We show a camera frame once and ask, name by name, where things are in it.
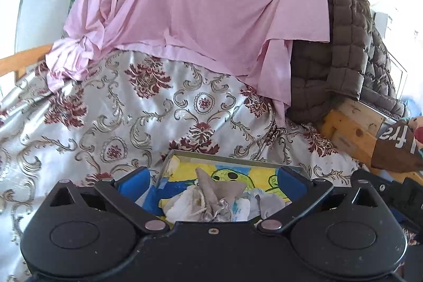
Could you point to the wooden bunk frame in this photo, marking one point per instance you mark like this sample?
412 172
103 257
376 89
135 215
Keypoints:
350 133

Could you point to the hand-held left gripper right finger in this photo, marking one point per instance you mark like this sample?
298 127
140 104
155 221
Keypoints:
292 183

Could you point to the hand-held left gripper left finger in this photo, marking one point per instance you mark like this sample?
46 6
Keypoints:
134 184

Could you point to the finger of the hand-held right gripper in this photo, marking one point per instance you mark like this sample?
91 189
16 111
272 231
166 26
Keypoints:
408 202

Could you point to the pink sheet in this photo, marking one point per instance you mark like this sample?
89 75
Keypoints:
198 4

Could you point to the brown cloth white print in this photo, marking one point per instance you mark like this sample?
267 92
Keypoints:
393 143

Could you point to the window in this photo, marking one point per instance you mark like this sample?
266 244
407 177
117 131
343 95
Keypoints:
10 21

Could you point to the grey box cartoon lining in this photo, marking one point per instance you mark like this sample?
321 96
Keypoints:
185 173

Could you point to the brown quilted jacket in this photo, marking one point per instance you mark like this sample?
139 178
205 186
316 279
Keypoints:
347 54

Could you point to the floral satin bedspread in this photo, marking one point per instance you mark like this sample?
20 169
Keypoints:
115 123

